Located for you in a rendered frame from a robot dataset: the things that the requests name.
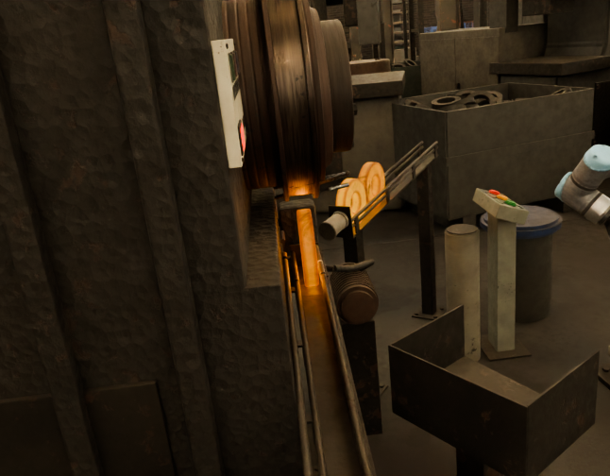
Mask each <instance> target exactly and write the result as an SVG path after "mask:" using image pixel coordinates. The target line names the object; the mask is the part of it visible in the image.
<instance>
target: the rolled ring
mask: <svg viewBox="0 0 610 476"><path fill-rule="evenodd" d="M297 225H298V234H299V242H300V251H301V259H302V266H303V275H304V281H305V286H306V287H309V286H316V285H318V284H319V277H318V265H317V256H316V247H315V239H314V232H313V220H312V214H311V210H310V209H302V210H297Z"/></svg>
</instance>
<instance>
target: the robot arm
mask: <svg viewBox="0 0 610 476"><path fill-rule="evenodd" d="M608 178H610V146H607V145H602V144H596V145H593V146H592V147H591V148H590V149H589V150H588V151H586V153H585V155H584V157H583V158H582V160H581V161H580V162H579V164H578V165H577V167H576V168H575V169H574V171H573V172H568V173H567V174H566V175H565V176H564V177H563V178H562V180H561V181H560V183H559V184H558V186H557V187H556V189H555V192H554V194H555V195H556V196H557V197H558V198H559V199H560V200H561V201H562V202H565V203H566V204H568V205H569V207H571V208H572V209H574V210H575V211H576V212H578V213H580V214H581V215H583V216H584V217H585V219H586V220H590V221H591V222H592V223H594V224H596V223H597V222H598V221H599V224H601V225H602V224H603V223H604V222H605V221H606V222H605V223H604V225H605V227H606V230H607V233H608V236H609V239H610V198H609V197H607V196H606V195H604V194H602V193H601V192H599V191H598V190H597V188H598V187H599V186H600V185H601V183H602V182H603V181H604V180H605V179H608Z"/></svg>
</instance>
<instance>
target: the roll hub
mask: <svg viewBox="0 0 610 476"><path fill-rule="evenodd" d="M320 23H321V27H322V32H323V38H324V44H325V49H326V57H327V64H328V71H329V80H330V100H331V112H332V129H333V153H335V152H343V151H350V149H351V148H352V145H353V137H354V107H353V91H352V80H351V72H350V64H349V56H348V51H347V41H346V36H345V32H344V29H343V27H342V24H341V22H340V21H339V20H329V21H321V22H320Z"/></svg>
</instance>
